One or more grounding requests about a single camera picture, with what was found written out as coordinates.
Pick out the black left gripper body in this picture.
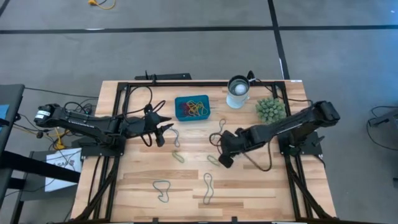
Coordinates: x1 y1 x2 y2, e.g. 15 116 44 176
135 104 164 139

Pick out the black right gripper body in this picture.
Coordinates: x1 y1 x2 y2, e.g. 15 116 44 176
217 128 249 156

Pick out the red rubber band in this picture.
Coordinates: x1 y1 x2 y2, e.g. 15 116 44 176
179 101 191 117

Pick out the teal rubber band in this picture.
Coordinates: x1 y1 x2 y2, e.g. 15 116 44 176
202 172 215 206
169 126 182 148
152 180 172 203

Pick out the grey rubber band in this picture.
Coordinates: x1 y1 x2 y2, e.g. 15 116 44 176
209 118 227 147

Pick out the green rubber band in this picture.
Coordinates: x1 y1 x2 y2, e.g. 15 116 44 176
172 149 186 164
206 154 222 167

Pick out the yellow rubber band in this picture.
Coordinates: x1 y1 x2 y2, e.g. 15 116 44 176
185 100 209 117

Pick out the teal plastic bin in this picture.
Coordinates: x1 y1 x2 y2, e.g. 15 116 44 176
174 94 211 122

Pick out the white cup with ball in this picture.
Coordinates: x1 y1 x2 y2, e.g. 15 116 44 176
226 74 251 110

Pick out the black bar with antenna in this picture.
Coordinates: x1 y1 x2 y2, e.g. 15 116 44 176
134 70 193 81

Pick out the green potted plant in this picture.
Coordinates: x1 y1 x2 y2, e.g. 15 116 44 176
255 96 287 124

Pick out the white paper sheet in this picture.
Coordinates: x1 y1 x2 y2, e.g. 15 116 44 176
44 147 83 193

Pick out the black beam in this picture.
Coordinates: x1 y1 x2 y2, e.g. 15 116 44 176
0 150 82 185

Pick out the blue item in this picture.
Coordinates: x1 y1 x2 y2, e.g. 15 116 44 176
0 104 11 125

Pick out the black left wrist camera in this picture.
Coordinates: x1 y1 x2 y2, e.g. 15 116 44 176
154 127 167 148

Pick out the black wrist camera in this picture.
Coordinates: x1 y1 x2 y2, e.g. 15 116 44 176
154 127 167 148
218 153 235 169

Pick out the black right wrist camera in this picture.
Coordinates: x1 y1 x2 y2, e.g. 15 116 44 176
218 153 235 169

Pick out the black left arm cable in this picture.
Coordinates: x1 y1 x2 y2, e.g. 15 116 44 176
122 85 168 126

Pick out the black metal table frame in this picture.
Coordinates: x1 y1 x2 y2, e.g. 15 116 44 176
46 80 385 224

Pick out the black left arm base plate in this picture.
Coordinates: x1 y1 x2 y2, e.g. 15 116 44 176
72 133 127 158

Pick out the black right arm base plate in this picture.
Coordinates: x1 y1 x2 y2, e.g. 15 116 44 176
277 130 325 157

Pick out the yellow power cable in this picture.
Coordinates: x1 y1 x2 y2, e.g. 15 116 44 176
53 124 75 151

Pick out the yellow floor cable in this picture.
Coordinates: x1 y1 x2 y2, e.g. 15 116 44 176
88 0 116 11

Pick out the black floor cable bundle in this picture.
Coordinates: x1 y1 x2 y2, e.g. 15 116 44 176
366 105 398 152

